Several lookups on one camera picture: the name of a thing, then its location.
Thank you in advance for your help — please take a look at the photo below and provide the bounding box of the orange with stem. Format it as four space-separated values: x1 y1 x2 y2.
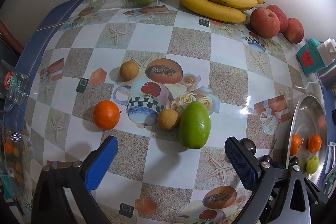
289 134 302 156

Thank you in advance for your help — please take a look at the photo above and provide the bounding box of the small orange tangerine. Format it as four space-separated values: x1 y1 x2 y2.
307 134 322 153

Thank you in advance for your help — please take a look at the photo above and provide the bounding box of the large green mango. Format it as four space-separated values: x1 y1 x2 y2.
178 101 211 149

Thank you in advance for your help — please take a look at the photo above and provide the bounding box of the brown longan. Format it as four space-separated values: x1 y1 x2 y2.
119 61 139 81
157 109 179 130

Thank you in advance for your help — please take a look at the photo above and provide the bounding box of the steel bowl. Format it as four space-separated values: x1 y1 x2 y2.
283 92 328 184

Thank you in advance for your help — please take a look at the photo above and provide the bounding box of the glass mug with logo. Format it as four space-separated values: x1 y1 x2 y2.
1 60 29 114

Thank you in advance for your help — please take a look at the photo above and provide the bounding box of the steel electric kettle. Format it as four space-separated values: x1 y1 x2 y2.
318 60 336 89

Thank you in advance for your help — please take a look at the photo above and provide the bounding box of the teal plastic box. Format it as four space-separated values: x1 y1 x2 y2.
296 38 326 76

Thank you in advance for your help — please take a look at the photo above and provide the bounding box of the white power adapter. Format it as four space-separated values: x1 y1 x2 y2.
317 38 336 67

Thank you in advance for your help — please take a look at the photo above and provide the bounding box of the patterned plastic tablecloth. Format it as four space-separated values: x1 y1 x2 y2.
5 0 322 223

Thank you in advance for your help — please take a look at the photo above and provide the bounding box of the red peach back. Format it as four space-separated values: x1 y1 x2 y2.
282 18 304 44

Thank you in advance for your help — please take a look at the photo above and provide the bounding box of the red peach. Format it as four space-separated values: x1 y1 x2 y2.
282 18 304 44
250 8 280 39
266 5 288 32

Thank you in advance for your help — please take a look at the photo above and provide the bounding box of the red peach front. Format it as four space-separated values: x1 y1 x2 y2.
250 8 280 39

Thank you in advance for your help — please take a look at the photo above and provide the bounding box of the red peach middle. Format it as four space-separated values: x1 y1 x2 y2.
266 5 288 32

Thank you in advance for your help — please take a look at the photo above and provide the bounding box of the yellow banana front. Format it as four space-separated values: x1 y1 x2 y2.
179 0 246 24

